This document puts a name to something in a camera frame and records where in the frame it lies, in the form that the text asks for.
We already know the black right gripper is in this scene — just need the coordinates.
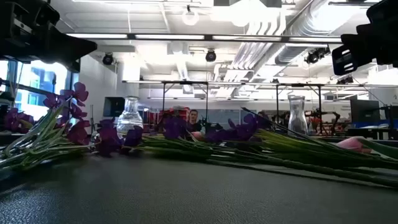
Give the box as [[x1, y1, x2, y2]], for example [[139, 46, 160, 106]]
[[331, 0, 398, 77]]

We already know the black monitor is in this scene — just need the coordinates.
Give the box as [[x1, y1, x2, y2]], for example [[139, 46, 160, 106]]
[[350, 99, 381, 123], [103, 96, 126, 118]]

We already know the black ceiling spotlight cluster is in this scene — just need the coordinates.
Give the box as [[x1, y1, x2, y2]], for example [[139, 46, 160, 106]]
[[336, 75, 354, 85], [303, 46, 331, 65]]

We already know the black metal station frame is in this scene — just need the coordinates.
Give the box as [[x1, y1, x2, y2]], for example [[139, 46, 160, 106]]
[[275, 82, 324, 134], [161, 80, 210, 131]]

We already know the round clear glass vase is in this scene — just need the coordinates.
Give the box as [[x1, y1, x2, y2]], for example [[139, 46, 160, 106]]
[[116, 95, 144, 139]]

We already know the thin black tripod stand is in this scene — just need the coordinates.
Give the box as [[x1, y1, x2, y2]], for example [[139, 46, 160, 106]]
[[88, 104, 95, 135]]

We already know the long linear light bar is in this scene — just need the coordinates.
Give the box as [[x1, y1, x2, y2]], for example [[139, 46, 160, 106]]
[[65, 32, 343, 44]]

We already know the round white pendant lamp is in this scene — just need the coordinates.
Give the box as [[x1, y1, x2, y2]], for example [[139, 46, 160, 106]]
[[181, 4, 200, 27]]

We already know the person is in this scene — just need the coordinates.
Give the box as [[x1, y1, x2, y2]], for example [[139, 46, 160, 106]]
[[185, 108, 203, 133]]

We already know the tall clear glass vase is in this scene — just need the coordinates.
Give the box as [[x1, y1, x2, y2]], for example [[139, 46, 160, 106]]
[[287, 95, 309, 138]]

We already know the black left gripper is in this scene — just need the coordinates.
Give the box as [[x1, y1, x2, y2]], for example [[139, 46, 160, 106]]
[[0, 0, 98, 74]]

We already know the silver ventilation duct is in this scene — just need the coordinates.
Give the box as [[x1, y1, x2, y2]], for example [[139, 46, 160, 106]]
[[275, 0, 371, 66]]

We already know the pink artificial tulip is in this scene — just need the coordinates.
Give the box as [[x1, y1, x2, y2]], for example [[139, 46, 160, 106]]
[[190, 130, 206, 142], [335, 136, 398, 160]]

